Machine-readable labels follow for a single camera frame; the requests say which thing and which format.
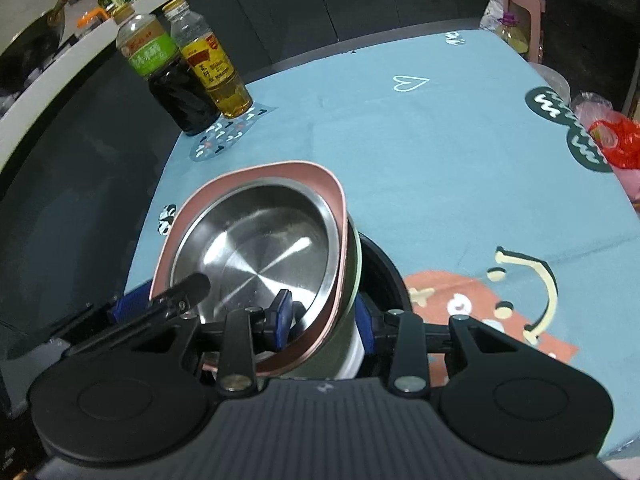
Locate black bowl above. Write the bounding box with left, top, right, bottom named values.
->
left=357, top=232, right=412, bottom=318

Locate black wok with wooden handle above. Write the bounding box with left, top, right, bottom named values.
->
left=0, top=0, right=103, bottom=83

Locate dark soy sauce bottle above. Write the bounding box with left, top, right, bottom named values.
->
left=115, top=4, right=221, bottom=137

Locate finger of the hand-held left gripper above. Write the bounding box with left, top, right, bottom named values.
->
left=150, top=272, right=212, bottom=318
left=50, top=292, right=152, bottom=356

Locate red plastic bag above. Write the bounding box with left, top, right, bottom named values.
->
left=587, top=112, right=640, bottom=171

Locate white bowl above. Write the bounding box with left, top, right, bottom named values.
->
left=334, top=320, right=366, bottom=380

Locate yellow cooking oil bottle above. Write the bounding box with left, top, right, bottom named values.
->
left=164, top=0, right=253, bottom=120

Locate blue printed tablecloth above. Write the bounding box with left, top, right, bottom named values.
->
left=122, top=27, right=640, bottom=461

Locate yellow oil jug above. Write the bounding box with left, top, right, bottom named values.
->
left=495, top=12, right=531, bottom=57

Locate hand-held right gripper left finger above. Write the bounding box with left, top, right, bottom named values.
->
left=128, top=289, right=307, bottom=394

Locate pink plastic bag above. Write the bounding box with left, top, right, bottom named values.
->
left=570, top=91, right=640, bottom=202

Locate stainless steel bowl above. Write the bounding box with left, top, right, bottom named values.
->
left=170, top=185, right=341, bottom=333

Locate green plate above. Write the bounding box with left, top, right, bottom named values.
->
left=295, top=215, right=362, bottom=377

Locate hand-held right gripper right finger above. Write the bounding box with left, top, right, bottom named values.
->
left=354, top=294, right=526, bottom=395

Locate pink plastic stool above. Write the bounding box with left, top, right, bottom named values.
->
left=502, top=0, right=547, bottom=63

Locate floral plastic bag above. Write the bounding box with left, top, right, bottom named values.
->
left=480, top=0, right=512, bottom=36

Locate pink bowl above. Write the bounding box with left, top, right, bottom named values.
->
left=149, top=160, right=347, bottom=377

